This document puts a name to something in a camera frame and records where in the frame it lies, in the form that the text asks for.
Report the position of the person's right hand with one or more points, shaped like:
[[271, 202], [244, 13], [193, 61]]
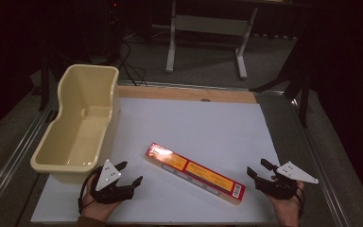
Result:
[[285, 209]]

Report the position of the aluminium frame rail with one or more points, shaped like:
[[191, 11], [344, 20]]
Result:
[[15, 154], [186, 86], [323, 176]]

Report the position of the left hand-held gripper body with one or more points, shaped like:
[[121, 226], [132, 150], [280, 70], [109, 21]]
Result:
[[107, 171]]

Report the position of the long red orange box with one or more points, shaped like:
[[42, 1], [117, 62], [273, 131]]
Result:
[[198, 172]]

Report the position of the cream plastic tub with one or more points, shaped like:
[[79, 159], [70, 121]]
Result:
[[75, 142]]

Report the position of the person's left hand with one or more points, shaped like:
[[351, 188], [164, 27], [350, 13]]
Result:
[[99, 208]]

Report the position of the white metal stand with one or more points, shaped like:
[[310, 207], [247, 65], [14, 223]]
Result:
[[208, 25]]

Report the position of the black tripod stand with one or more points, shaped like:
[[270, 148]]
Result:
[[296, 75]]

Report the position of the white table sheet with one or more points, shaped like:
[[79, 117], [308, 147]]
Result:
[[201, 132]]

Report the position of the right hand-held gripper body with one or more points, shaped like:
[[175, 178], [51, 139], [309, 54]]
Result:
[[291, 172]]

